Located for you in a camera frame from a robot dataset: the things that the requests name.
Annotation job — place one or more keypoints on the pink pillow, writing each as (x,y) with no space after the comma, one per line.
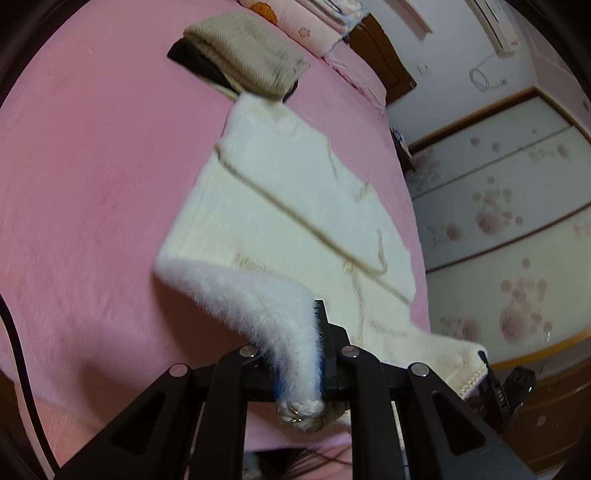
(295,23)
(360,78)

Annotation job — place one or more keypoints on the white air conditioner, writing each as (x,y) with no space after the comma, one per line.
(496,23)

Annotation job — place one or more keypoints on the light wood wall shelf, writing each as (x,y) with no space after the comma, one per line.
(418,16)

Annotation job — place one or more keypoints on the folded dark clothes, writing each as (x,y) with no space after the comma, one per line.
(194,57)

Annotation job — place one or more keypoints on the bed with pink sheet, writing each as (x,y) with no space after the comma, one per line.
(92,184)

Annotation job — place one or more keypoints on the folded floral quilt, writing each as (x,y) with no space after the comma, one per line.
(337,9)

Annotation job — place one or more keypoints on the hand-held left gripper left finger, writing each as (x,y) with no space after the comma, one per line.
(261,383)

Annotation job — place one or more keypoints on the wooden headboard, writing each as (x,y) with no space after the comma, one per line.
(383,60)

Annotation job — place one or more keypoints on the floral sliding-door wardrobe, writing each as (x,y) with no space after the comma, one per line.
(508,184)

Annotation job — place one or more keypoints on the folded beige knit sweater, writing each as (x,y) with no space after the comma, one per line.
(244,50)

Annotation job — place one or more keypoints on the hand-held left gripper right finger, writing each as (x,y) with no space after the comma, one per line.
(323,360)

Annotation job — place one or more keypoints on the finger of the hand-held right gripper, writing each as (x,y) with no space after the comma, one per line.
(494,397)
(519,385)

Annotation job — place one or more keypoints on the white fuzzy cardigan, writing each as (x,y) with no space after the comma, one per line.
(300,207)

